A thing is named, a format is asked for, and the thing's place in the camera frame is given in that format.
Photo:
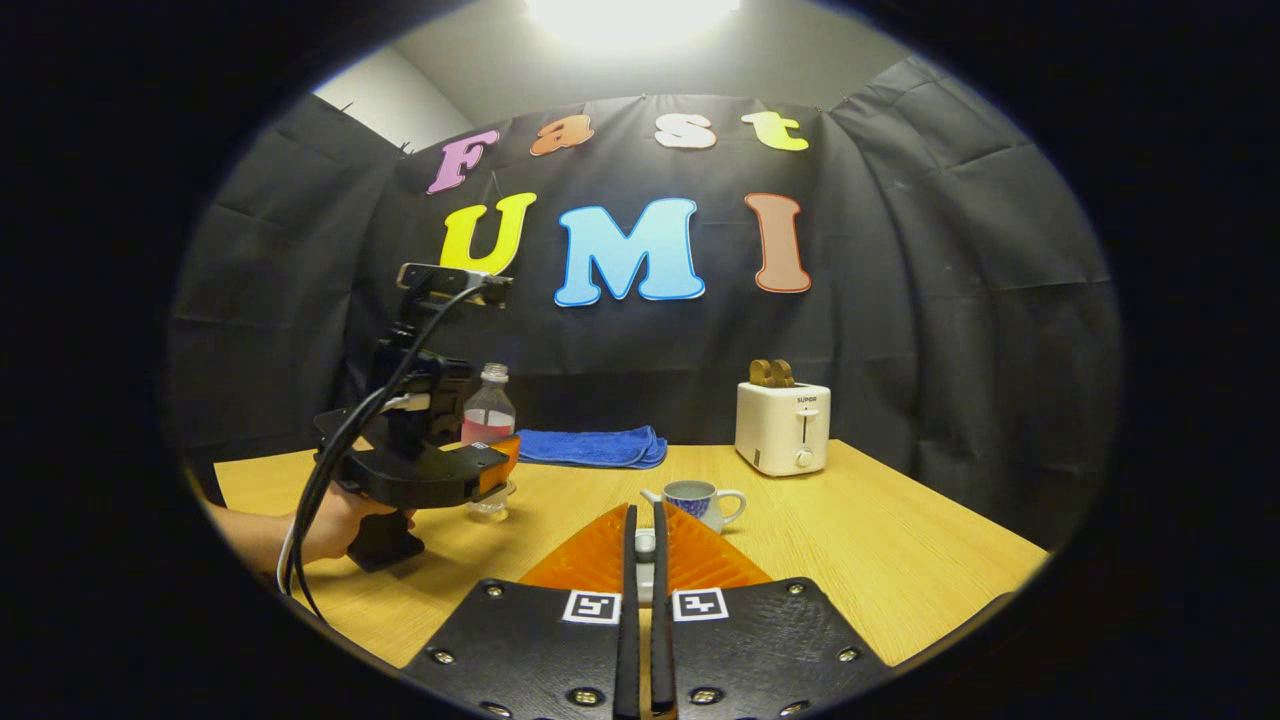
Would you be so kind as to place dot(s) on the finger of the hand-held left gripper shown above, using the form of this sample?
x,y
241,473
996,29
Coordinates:
x,y
497,465

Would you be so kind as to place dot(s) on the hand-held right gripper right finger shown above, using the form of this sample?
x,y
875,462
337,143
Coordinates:
x,y
750,650

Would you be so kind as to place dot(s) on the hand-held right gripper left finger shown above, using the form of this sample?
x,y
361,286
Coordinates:
x,y
540,650

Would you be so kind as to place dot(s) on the clear water bottle pink label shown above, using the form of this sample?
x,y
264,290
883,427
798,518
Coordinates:
x,y
488,410

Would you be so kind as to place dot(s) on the white teacup lid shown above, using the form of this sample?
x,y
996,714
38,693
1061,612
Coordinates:
x,y
645,545

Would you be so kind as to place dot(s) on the white blue teacup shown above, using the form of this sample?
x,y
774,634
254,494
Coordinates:
x,y
700,497

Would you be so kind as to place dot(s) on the blue folded towel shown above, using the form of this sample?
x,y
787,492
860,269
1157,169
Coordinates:
x,y
590,447

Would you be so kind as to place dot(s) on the white toaster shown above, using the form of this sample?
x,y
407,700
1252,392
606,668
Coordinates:
x,y
780,430

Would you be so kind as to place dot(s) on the brown toast slice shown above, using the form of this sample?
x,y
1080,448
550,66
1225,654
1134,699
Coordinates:
x,y
783,374
760,374

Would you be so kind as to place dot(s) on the black backdrop cloth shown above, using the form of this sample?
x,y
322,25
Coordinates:
x,y
950,300

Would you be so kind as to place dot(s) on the ceiling light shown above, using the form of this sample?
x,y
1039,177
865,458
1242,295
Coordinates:
x,y
630,10

